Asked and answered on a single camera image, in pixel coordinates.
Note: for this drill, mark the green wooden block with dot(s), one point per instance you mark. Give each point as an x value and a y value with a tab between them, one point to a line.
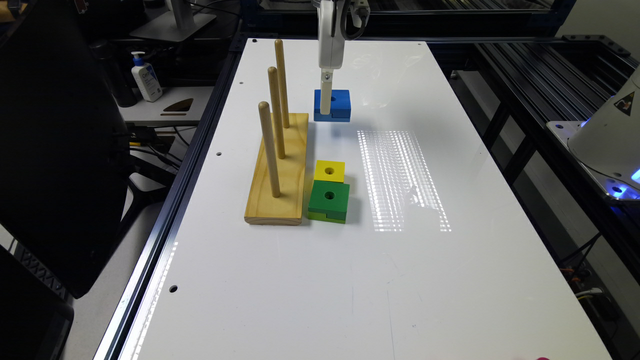
329	201

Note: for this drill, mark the far wooden peg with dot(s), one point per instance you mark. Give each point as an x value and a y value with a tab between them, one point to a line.
281	69

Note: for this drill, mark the wooden peg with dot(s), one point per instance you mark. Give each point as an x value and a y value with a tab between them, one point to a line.
269	147
276	112
281	69

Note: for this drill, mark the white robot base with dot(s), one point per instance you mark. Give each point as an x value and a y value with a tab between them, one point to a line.
606	145

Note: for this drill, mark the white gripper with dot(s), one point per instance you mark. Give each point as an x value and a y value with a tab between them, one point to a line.
338	21

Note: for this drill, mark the near wooden peg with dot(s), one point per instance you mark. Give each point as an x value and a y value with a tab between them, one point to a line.
269	147

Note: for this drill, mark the silver monitor stand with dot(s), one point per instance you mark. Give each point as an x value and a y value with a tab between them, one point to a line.
175	25

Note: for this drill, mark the yellow wooden block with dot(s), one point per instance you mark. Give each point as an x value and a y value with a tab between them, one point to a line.
329	171

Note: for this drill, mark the white lotion pump bottle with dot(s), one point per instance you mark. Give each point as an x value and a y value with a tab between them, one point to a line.
145	78

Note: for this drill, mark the middle wooden peg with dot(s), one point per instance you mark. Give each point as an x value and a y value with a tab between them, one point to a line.
276	112

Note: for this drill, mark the wooden peg base board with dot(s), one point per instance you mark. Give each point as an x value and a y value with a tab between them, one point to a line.
264	209

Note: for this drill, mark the black monitor back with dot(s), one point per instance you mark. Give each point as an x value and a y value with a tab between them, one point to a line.
64	147

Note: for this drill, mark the blue wooden block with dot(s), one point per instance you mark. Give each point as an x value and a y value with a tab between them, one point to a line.
340	110

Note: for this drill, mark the black aluminium frame rail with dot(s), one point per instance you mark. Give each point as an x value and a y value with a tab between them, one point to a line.
129	323

